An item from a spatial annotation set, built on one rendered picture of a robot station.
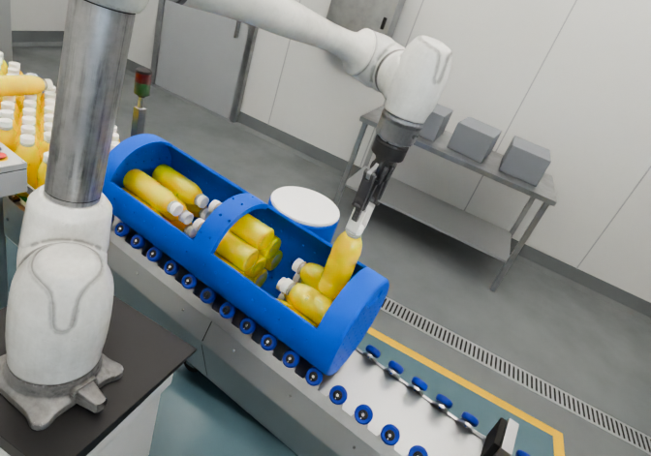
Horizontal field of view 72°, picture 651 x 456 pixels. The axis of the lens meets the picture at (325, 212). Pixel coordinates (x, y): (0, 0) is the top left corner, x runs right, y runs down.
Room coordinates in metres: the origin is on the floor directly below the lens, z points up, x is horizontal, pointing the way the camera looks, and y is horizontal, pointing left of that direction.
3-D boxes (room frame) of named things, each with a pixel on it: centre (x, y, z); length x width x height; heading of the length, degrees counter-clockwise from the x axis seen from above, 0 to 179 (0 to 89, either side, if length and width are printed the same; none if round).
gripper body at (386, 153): (0.93, -0.08, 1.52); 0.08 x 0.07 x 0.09; 157
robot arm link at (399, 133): (0.93, -0.09, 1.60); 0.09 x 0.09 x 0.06
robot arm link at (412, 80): (0.94, -0.08, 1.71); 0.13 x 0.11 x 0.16; 34
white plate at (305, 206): (1.53, 0.08, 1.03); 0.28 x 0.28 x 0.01
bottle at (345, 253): (0.93, -0.08, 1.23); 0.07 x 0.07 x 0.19
